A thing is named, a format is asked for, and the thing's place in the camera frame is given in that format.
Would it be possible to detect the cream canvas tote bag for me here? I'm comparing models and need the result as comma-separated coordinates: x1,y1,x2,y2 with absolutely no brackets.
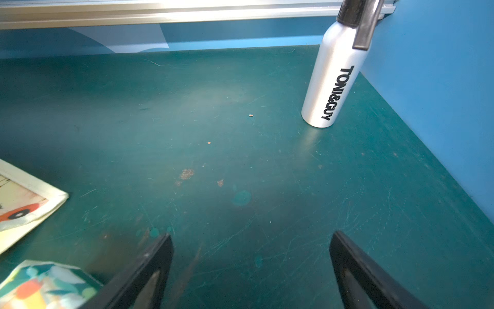
1,160,69,252

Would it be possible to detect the aluminium back frame rail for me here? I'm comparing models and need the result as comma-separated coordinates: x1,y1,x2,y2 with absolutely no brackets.
0,0,397,30

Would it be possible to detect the colourful cartoon tissue pack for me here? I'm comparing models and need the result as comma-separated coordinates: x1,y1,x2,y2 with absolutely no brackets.
1,260,103,308

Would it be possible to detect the white Toni&Guy spray bottle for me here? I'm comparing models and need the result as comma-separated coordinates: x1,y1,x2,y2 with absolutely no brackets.
301,0,384,128

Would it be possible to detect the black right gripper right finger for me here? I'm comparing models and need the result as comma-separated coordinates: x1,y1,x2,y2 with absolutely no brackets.
329,230,427,308

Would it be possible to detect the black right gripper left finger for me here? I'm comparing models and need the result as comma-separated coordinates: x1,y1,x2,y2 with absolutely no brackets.
81,234,174,308

